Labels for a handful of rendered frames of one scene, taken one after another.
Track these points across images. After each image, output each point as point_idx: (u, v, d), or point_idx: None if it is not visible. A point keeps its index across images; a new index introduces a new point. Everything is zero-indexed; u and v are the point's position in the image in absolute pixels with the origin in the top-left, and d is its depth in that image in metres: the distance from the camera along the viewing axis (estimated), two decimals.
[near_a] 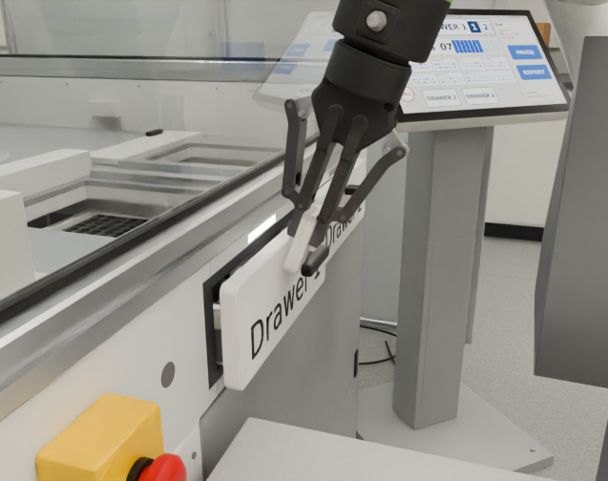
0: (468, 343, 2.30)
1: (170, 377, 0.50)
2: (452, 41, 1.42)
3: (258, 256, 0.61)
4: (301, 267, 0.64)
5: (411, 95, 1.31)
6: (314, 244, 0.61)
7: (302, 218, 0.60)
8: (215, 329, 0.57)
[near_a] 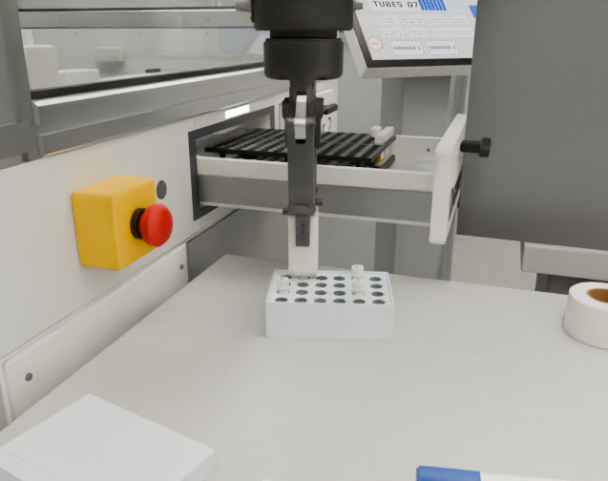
0: None
1: (162, 192, 0.67)
2: (419, 0, 1.59)
3: (448, 135, 0.70)
4: (306, 274, 0.62)
5: (380, 45, 1.48)
6: (295, 242, 0.60)
7: None
8: (420, 192, 0.66)
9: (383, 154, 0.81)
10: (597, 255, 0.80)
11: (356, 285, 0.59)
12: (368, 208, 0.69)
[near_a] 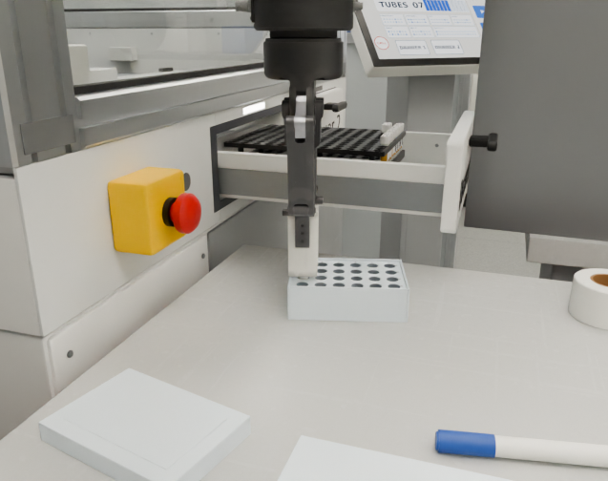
0: None
1: (187, 184, 0.71)
2: (424, 1, 1.63)
3: (457, 130, 0.73)
4: (306, 275, 0.62)
5: (387, 45, 1.52)
6: (295, 243, 0.60)
7: None
8: (432, 183, 0.70)
9: (394, 149, 0.85)
10: (598, 245, 0.84)
11: (388, 138, 0.79)
12: (382, 199, 0.72)
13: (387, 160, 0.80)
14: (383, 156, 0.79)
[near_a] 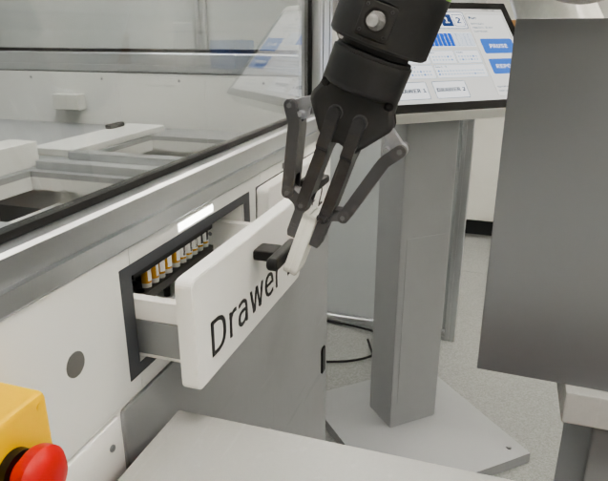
0: (450, 341, 2.29)
1: (78, 366, 0.48)
2: None
3: (220, 249, 0.58)
4: (301, 267, 0.64)
5: None
6: (314, 244, 0.61)
7: (302, 218, 0.60)
8: (173, 325, 0.55)
9: (181, 252, 0.70)
10: None
11: None
12: None
13: (156, 275, 0.64)
14: (150, 271, 0.64)
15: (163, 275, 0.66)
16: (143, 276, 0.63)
